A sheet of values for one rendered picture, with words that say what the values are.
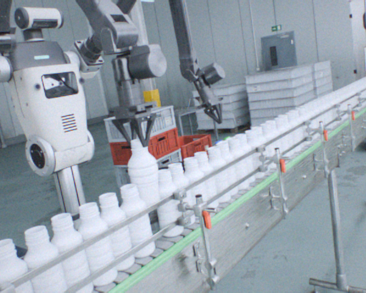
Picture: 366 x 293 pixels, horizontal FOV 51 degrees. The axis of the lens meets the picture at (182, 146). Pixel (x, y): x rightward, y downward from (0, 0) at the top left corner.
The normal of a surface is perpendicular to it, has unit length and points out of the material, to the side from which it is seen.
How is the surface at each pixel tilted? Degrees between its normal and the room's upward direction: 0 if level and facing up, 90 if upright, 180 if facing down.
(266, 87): 89
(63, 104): 90
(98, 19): 89
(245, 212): 90
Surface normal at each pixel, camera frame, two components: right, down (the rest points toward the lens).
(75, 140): 0.79, -0.01
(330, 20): -0.60, 0.24
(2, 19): 0.69, 0.65
